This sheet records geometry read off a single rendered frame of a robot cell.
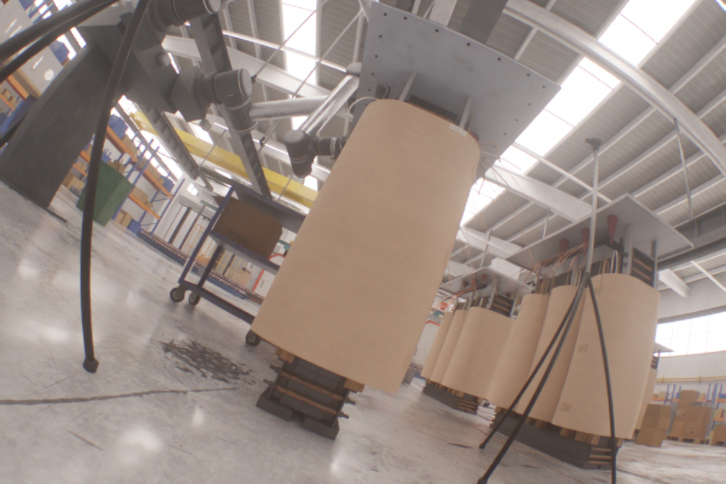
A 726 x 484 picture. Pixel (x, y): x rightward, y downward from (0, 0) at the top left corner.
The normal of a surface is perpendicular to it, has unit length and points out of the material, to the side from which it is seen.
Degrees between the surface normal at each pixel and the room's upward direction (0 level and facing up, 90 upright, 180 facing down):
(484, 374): 90
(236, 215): 90
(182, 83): 90
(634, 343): 90
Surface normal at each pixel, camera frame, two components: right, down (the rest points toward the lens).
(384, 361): 0.42, -0.19
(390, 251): 0.11, -0.35
